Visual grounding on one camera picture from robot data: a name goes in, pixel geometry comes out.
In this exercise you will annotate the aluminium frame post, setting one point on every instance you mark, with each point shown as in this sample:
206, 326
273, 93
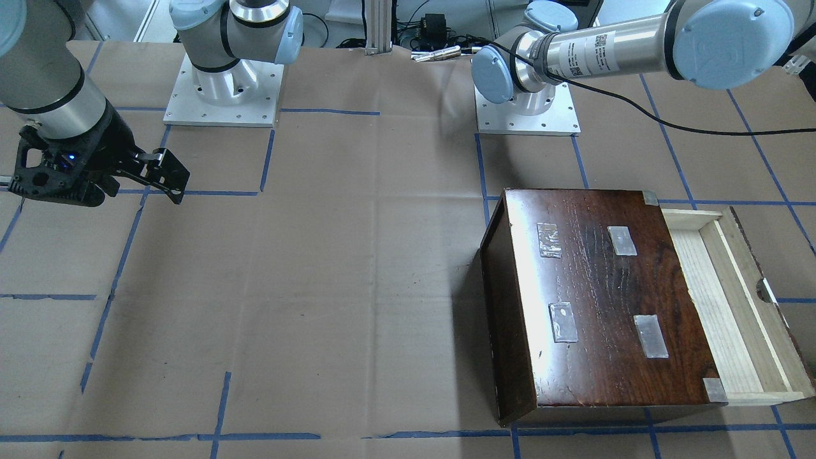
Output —
378, 24

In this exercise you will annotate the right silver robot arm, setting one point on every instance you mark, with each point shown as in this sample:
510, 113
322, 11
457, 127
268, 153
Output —
44, 83

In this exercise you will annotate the light wooden drawer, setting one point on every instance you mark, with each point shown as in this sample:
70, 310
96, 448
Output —
758, 361

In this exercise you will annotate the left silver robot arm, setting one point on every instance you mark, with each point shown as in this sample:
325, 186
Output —
716, 45

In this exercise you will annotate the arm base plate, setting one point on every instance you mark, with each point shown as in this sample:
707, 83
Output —
549, 112
247, 95

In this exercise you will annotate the black power adapter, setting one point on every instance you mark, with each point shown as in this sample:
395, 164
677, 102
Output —
433, 26

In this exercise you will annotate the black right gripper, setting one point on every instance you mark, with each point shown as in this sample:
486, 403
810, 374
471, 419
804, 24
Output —
109, 145

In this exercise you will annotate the dark wooden drawer cabinet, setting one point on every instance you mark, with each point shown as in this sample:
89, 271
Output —
590, 317

